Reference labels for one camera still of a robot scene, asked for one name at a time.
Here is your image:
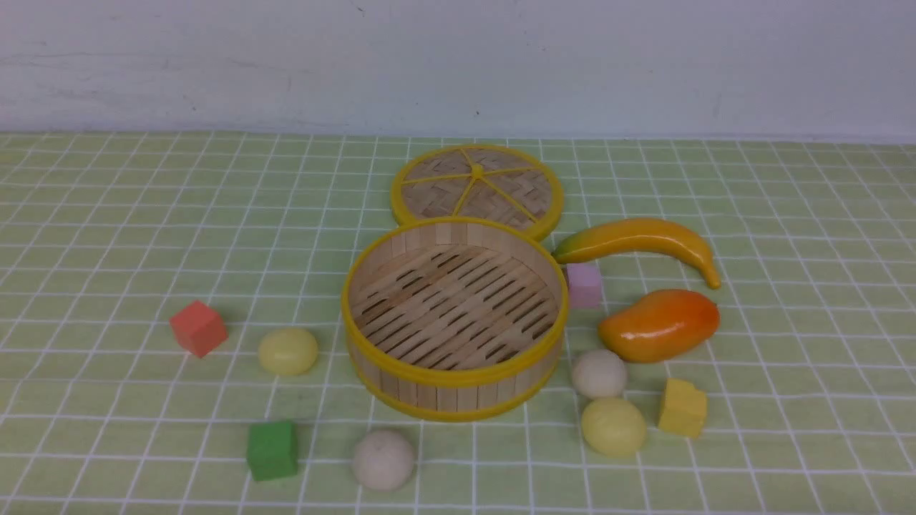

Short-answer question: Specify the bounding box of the white bun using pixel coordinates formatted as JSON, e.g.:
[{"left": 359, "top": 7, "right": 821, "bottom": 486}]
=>
[
  {"left": 570, "top": 349, "right": 629, "bottom": 400},
  {"left": 352, "top": 429, "right": 416, "bottom": 491}
]

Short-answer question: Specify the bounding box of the yellow bun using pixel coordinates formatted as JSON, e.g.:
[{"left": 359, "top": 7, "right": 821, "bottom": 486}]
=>
[
  {"left": 258, "top": 327, "right": 318, "bottom": 377},
  {"left": 581, "top": 397, "right": 648, "bottom": 458}
]

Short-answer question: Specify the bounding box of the white bun front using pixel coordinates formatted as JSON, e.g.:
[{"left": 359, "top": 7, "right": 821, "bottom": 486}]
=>
[{"left": 352, "top": 429, "right": 416, "bottom": 491}]

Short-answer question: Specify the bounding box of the bamboo steamer tray yellow rim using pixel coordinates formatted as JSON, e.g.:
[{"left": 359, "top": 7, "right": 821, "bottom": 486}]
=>
[{"left": 340, "top": 217, "right": 569, "bottom": 423}]

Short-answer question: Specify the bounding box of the bamboo steamer lid yellow rim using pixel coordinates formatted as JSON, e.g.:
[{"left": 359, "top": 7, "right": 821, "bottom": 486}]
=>
[{"left": 390, "top": 144, "right": 564, "bottom": 241}]

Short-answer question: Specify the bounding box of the pink foam cube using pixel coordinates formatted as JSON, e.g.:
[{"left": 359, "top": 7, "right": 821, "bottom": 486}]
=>
[{"left": 564, "top": 262, "right": 604, "bottom": 310}]

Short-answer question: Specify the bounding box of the yellow toy banana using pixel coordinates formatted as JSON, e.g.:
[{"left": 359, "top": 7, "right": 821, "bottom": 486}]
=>
[{"left": 552, "top": 217, "right": 722, "bottom": 290}]

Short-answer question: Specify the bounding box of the orange toy mango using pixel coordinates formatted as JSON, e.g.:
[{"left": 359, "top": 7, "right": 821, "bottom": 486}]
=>
[{"left": 598, "top": 289, "right": 721, "bottom": 364}]

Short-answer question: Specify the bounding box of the green foam cube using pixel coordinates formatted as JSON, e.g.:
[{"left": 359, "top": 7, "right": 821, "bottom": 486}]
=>
[{"left": 246, "top": 420, "right": 298, "bottom": 481}]

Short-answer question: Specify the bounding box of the red foam cube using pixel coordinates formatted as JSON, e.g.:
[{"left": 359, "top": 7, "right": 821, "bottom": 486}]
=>
[{"left": 169, "top": 300, "right": 228, "bottom": 358}]

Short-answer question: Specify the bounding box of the yellow foam block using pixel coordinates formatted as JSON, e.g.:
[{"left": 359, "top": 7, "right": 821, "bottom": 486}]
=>
[{"left": 657, "top": 378, "right": 708, "bottom": 438}]

